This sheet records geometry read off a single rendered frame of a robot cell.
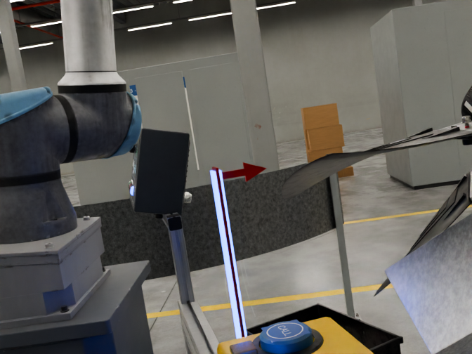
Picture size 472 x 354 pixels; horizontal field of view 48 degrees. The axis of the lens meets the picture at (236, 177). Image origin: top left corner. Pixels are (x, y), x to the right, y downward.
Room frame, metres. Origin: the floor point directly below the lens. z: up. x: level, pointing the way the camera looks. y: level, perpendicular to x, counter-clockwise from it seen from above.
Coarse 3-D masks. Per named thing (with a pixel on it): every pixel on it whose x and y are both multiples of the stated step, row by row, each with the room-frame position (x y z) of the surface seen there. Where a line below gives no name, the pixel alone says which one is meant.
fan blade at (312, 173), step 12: (420, 132) 0.73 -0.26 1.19; (432, 132) 0.71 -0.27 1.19; (444, 132) 0.66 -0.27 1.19; (456, 132) 0.66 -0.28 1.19; (468, 132) 0.65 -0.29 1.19; (396, 144) 0.67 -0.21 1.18; (408, 144) 0.63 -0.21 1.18; (420, 144) 0.62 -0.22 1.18; (324, 156) 0.57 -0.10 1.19; (336, 156) 0.57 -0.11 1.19; (348, 156) 0.58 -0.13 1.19; (360, 156) 0.60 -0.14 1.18; (312, 168) 0.61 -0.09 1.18; (324, 168) 0.65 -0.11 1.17; (336, 168) 0.70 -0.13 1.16; (288, 180) 0.66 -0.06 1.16; (300, 180) 0.68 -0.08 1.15; (312, 180) 0.73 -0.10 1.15; (288, 192) 0.74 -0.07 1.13; (300, 192) 0.78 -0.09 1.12
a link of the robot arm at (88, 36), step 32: (64, 0) 0.90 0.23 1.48; (96, 0) 0.90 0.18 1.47; (64, 32) 0.91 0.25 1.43; (96, 32) 0.90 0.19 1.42; (96, 64) 0.90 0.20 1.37; (64, 96) 0.89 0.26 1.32; (96, 96) 0.89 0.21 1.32; (128, 96) 0.96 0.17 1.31; (96, 128) 0.89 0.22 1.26; (128, 128) 0.93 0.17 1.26
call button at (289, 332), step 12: (276, 324) 0.40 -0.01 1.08; (288, 324) 0.40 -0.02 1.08; (300, 324) 0.39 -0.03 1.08; (264, 336) 0.38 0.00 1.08; (276, 336) 0.38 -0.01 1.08; (288, 336) 0.37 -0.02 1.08; (300, 336) 0.37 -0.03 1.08; (312, 336) 0.38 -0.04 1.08; (264, 348) 0.38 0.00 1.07; (276, 348) 0.37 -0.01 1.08; (288, 348) 0.37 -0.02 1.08; (300, 348) 0.37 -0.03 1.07
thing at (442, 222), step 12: (468, 180) 0.81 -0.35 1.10; (456, 192) 0.82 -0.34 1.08; (468, 192) 0.78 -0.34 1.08; (444, 204) 0.85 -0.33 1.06; (456, 204) 0.78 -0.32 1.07; (468, 204) 0.75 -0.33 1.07; (444, 216) 0.81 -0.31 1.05; (456, 216) 0.77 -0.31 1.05; (432, 228) 0.83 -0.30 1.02; (444, 228) 0.78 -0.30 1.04; (420, 240) 0.85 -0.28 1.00; (408, 252) 0.88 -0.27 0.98; (384, 288) 0.83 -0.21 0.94
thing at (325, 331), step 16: (320, 320) 0.42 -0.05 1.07; (256, 336) 0.41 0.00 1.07; (320, 336) 0.38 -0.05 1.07; (336, 336) 0.38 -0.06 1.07; (352, 336) 0.38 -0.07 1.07; (224, 352) 0.39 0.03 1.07; (304, 352) 0.36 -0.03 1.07; (320, 352) 0.36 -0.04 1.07; (336, 352) 0.36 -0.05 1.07; (352, 352) 0.36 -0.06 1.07; (368, 352) 0.35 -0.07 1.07
